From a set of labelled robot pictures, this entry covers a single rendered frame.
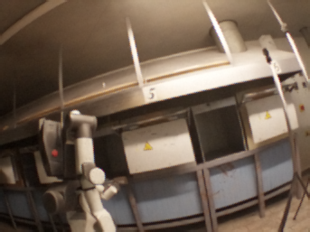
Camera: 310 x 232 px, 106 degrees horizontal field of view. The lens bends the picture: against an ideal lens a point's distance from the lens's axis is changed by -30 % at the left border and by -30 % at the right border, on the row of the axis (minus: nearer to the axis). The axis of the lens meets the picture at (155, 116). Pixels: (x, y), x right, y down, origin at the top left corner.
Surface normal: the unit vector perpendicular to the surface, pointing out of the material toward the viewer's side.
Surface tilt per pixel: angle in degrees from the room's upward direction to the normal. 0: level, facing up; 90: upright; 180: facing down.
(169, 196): 90
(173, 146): 90
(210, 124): 90
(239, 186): 90
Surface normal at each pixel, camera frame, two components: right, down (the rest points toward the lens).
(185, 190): -0.12, -0.11
